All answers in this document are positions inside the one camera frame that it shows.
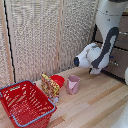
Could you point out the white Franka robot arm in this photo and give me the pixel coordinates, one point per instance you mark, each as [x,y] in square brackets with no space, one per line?
[108,20]

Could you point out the patterned snack bag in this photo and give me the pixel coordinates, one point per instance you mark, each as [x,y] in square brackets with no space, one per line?
[50,87]

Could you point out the beige woven folding screen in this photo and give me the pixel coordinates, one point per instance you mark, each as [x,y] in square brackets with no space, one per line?
[30,36]

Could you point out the red bowl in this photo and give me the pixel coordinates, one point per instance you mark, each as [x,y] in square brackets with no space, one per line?
[59,80]

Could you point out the pink cup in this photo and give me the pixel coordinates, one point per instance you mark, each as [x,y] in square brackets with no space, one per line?
[73,84]

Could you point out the red plastic shopping basket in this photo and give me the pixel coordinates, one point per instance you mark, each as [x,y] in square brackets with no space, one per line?
[25,106]

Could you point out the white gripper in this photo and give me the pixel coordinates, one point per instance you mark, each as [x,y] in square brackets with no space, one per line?
[95,71]

